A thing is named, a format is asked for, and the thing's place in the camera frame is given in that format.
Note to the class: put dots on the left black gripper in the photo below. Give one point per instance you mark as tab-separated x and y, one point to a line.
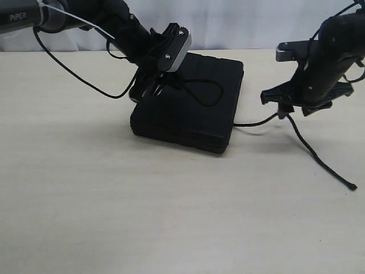
145	49

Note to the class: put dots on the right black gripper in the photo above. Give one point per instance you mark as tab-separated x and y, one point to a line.
310	92

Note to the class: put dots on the black plastic carry case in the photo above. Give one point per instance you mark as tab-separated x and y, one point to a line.
201	117

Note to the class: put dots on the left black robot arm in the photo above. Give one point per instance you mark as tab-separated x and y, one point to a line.
114	17

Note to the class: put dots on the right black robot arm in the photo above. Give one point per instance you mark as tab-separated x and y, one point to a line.
323	61

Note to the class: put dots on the white backdrop curtain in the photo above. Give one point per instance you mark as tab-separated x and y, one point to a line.
238	24

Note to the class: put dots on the white zip tie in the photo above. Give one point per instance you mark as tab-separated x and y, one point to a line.
62	11

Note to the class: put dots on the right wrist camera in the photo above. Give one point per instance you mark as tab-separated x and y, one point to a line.
298	51

